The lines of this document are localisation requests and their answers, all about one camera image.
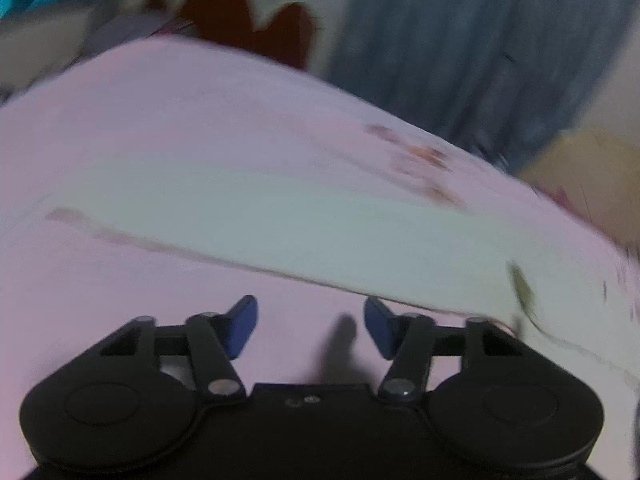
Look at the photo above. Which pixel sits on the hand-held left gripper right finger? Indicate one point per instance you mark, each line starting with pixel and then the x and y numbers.
pixel 377 327

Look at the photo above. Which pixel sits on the blue-grey curtain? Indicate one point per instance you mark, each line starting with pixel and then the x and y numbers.
pixel 450 35

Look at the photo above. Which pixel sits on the cream arched bed board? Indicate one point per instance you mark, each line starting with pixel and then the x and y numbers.
pixel 590 170

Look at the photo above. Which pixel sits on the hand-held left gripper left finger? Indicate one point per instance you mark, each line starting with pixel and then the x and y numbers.
pixel 244 325

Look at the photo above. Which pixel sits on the light green towel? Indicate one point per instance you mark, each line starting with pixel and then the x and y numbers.
pixel 300 225

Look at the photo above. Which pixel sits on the pink floral bedsheet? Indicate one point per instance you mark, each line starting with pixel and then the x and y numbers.
pixel 150 120

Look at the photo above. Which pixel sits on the dark red board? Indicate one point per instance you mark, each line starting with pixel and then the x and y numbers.
pixel 225 15

